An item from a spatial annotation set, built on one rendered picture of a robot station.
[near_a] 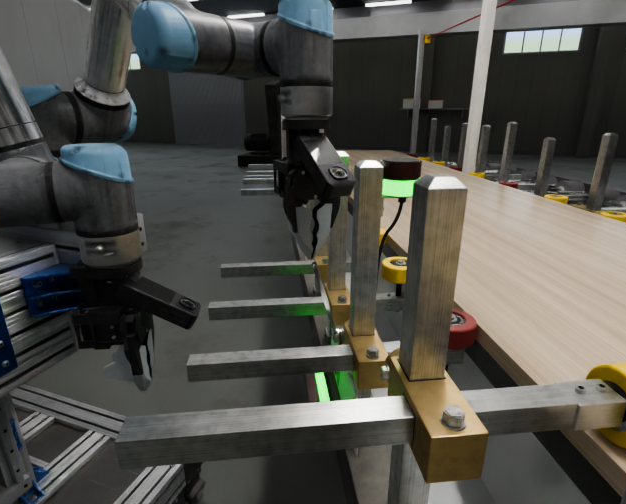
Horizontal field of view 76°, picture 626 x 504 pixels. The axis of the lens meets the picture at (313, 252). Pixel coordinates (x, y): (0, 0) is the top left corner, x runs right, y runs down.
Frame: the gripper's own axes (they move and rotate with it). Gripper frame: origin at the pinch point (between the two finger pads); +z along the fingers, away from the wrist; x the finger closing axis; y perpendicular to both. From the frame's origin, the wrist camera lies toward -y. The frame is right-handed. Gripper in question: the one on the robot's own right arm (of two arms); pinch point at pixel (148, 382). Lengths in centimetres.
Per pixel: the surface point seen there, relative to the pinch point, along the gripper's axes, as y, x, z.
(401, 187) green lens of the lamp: -38.0, -1.1, -29.2
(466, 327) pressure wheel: -48.4, 3.1, -8.4
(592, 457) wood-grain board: -51, 26, -6
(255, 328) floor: -9, -159, 82
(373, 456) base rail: -34.4, 6.0, 12.3
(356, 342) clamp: -32.3, -0.3, -4.7
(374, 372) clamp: -34.0, 4.9, -2.7
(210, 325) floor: 18, -165, 82
